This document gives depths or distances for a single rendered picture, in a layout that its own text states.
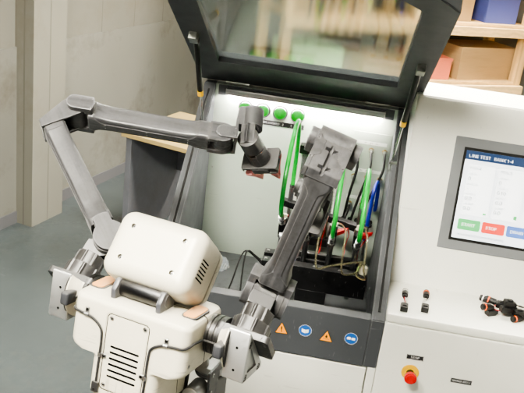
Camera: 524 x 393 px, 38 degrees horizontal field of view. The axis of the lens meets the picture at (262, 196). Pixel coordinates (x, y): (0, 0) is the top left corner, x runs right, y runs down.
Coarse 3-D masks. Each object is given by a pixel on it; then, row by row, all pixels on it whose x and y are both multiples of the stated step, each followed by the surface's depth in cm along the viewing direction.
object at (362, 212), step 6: (366, 174) 240; (366, 180) 230; (366, 186) 229; (366, 192) 228; (366, 198) 227; (360, 204) 248; (366, 204) 226; (360, 210) 248; (360, 216) 249; (360, 222) 226; (360, 228) 227; (360, 234) 227; (360, 240) 230; (354, 246) 239
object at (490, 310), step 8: (480, 296) 233; (488, 296) 232; (488, 304) 227; (496, 304) 230; (504, 304) 228; (512, 304) 227; (488, 312) 227; (496, 312) 228; (504, 312) 227; (512, 312) 228; (520, 312) 227; (512, 320) 226; (520, 320) 227
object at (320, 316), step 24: (216, 288) 231; (240, 312) 229; (288, 312) 227; (312, 312) 226; (336, 312) 226; (360, 312) 227; (288, 336) 230; (312, 336) 229; (336, 336) 227; (360, 336) 226; (336, 360) 230; (360, 360) 229
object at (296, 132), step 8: (296, 120) 237; (296, 128) 232; (296, 136) 252; (296, 144) 254; (288, 152) 225; (296, 152) 256; (288, 160) 224; (296, 160) 258; (288, 168) 223; (296, 168) 260; (280, 200) 224; (280, 208) 226; (280, 216) 230
